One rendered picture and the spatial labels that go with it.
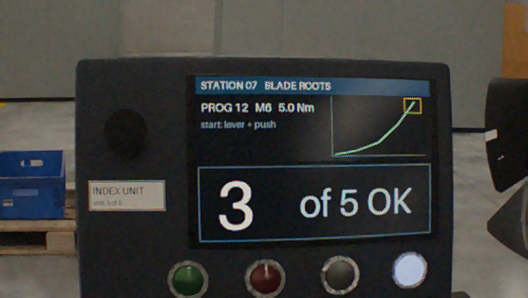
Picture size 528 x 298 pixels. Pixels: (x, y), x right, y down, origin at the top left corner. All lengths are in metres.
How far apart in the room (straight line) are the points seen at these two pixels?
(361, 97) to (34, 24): 7.63
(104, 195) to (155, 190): 0.03
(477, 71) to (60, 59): 4.25
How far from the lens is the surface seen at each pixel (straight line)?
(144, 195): 0.49
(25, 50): 8.13
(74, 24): 8.02
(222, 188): 0.49
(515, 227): 1.14
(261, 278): 0.49
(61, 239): 3.66
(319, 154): 0.50
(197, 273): 0.49
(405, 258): 0.52
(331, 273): 0.50
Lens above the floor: 1.31
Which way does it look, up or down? 13 degrees down
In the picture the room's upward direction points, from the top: 2 degrees clockwise
